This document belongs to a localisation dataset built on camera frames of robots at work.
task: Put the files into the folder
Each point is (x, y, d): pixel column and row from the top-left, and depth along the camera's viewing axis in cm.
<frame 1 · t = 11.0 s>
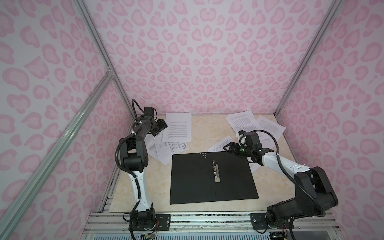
left hand: (164, 125, 102), fingers open
right hand: (228, 147, 88), fingers open
red and black folder: (203, 177, 90), on the table
text sheet far left: (179, 128, 115), on the table
technical drawing sheet: (165, 148, 103), on the table
large text sheet far right: (244, 121, 118), on the table
text sheet near folder: (255, 168, 93), on the table

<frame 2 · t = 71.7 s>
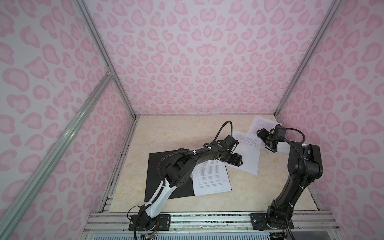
left hand: (239, 160, 90), fingers open
right hand: (261, 132, 102), fingers open
red and black folder: (149, 181, 87), point 2 cm above the table
text sheet near folder: (210, 177, 90), on the table
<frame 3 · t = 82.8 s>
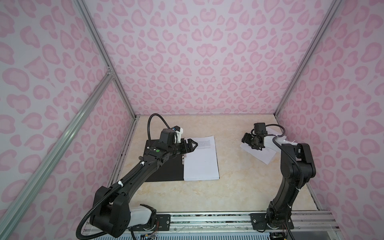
left hand: (193, 143, 80), fingers open
right hand: (247, 139, 101), fingers open
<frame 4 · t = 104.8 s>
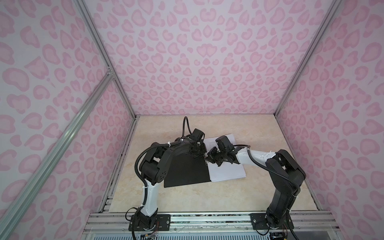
left hand: (206, 151, 97), fingers closed
right hand: (204, 157, 89), fingers closed
red and black folder: (189, 169, 91), point 2 cm above the table
text sheet right corner: (226, 170, 92), on the table
